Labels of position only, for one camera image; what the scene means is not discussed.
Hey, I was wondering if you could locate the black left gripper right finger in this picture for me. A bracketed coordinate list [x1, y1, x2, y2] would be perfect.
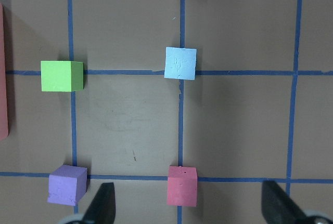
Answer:
[261, 180, 312, 224]

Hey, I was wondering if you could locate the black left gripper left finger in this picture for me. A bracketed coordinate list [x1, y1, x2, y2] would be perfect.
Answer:
[82, 182, 116, 223]

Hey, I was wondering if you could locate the light blue foam block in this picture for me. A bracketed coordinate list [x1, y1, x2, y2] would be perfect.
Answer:
[164, 47, 197, 81]

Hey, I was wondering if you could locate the purple foam block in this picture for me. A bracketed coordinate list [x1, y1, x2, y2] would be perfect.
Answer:
[47, 165, 87, 206]

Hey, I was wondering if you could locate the pink foam block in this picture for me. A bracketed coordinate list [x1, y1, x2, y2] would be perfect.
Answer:
[166, 166, 198, 207]

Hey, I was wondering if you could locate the large pink foam slab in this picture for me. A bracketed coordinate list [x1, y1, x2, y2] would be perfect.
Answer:
[0, 4, 9, 140]

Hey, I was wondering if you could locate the green foam block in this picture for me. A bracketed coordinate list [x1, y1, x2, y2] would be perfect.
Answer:
[41, 61, 84, 92]

